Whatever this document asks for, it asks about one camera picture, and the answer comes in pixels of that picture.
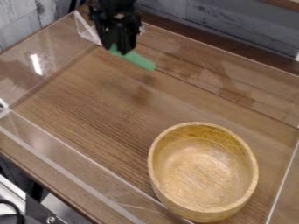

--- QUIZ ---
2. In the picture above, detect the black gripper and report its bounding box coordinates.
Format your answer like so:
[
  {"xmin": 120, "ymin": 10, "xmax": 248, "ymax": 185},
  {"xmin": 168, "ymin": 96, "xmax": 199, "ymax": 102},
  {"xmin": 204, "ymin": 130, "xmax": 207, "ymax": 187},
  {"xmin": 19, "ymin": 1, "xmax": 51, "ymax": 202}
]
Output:
[{"xmin": 88, "ymin": 0, "xmax": 141, "ymax": 55}]

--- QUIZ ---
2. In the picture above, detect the green rectangular block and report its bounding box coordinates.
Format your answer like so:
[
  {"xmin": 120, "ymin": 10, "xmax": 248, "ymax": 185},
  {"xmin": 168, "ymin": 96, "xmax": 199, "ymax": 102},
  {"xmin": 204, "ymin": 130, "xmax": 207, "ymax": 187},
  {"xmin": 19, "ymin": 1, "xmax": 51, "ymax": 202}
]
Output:
[{"xmin": 108, "ymin": 45, "xmax": 156, "ymax": 71}]

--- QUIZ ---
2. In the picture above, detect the brown wooden bowl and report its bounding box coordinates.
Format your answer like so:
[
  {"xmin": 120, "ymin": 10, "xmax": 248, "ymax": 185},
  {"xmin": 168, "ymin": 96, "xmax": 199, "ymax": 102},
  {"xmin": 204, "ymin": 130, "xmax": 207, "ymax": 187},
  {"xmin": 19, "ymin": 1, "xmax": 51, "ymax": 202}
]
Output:
[{"xmin": 147, "ymin": 122, "xmax": 259, "ymax": 222}]

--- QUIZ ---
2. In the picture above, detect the clear acrylic corner bracket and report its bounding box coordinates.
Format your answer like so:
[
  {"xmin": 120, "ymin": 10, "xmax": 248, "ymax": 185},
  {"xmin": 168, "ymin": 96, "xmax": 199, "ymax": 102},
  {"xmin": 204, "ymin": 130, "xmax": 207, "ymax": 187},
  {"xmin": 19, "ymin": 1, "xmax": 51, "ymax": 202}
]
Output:
[{"xmin": 73, "ymin": 10, "xmax": 101, "ymax": 46}]

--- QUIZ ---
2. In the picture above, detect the clear acrylic front wall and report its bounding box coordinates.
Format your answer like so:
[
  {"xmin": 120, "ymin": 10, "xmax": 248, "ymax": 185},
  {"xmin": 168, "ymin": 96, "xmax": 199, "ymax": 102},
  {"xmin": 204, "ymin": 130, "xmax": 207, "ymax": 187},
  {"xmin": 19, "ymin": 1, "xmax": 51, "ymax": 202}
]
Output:
[{"xmin": 0, "ymin": 109, "xmax": 191, "ymax": 224}]

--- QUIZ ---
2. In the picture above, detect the black metal table bracket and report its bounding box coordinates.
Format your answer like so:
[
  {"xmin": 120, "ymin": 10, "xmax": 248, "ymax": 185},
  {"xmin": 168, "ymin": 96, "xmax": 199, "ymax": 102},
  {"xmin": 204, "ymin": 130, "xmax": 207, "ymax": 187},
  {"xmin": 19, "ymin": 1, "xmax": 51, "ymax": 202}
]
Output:
[{"xmin": 25, "ymin": 194, "xmax": 89, "ymax": 224}]

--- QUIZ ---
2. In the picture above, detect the black cable under table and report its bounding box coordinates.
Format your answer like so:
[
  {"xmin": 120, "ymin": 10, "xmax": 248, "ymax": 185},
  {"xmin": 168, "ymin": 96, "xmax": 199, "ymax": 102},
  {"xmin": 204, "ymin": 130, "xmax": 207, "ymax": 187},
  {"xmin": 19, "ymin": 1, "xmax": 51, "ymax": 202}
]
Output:
[{"xmin": 0, "ymin": 199, "xmax": 27, "ymax": 224}]

